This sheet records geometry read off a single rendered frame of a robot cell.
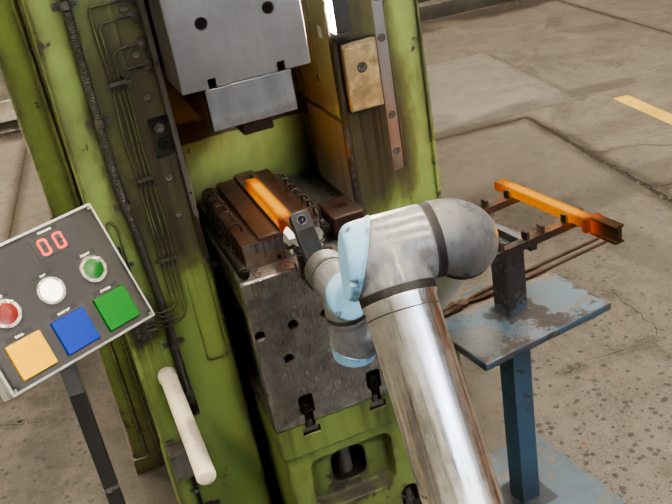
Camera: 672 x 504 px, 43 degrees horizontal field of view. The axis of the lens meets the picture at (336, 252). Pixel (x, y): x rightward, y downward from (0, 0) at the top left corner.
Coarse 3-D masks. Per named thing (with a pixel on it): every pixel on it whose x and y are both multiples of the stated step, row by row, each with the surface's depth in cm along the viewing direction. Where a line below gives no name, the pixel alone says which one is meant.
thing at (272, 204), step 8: (248, 184) 227; (256, 184) 226; (256, 192) 221; (264, 192) 220; (264, 200) 215; (272, 200) 214; (272, 208) 210; (280, 208) 209; (280, 216) 204; (288, 216) 202; (280, 224) 201; (288, 224) 199
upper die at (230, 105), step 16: (208, 80) 191; (256, 80) 187; (272, 80) 189; (288, 80) 190; (192, 96) 202; (208, 96) 185; (224, 96) 186; (240, 96) 187; (256, 96) 189; (272, 96) 190; (288, 96) 191; (208, 112) 188; (224, 112) 187; (240, 112) 189; (256, 112) 190; (272, 112) 191; (224, 128) 189
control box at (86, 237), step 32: (64, 224) 177; (96, 224) 181; (0, 256) 168; (32, 256) 172; (64, 256) 175; (96, 256) 179; (0, 288) 167; (32, 288) 170; (64, 288) 173; (96, 288) 177; (128, 288) 181; (32, 320) 168; (96, 320) 176; (0, 352) 164; (64, 352) 170; (0, 384) 165; (32, 384) 165
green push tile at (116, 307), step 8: (120, 288) 179; (104, 296) 177; (112, 296) 178; (120, 296) 179; (128, 296) 180; (96, 304) 176; (104, 304) 177; (112, 304) 178; (120, 304) 178; (128, 304) 179; (104, 312) 176; (112, 312) 177; (120, 312) 178; (128, 312) 179; (136, 312) 180; (104, 320) 176; (112, 320) 177; (120, 320) 178; (128, 320) 179; (112, 328) 176
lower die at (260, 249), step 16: (256, 176) 235; (272, 176) 236; (208, 192) 236; (224, 192) 231; (240, 192) 229; (272, 192) 225; (288, 192) 223; (224, 208) 224; (240, 208) 220; (256, 208) 218; (288, 208) 214; (304, 208) 213; (240, 224) 213; (256, 224) 209; (272, 224) 208; (240, 240) 205; (256, 240) 203; (272, 240) 204; (240, 256) 207; (256, 256) 204; (272, 256) 205; (288, 256) 207
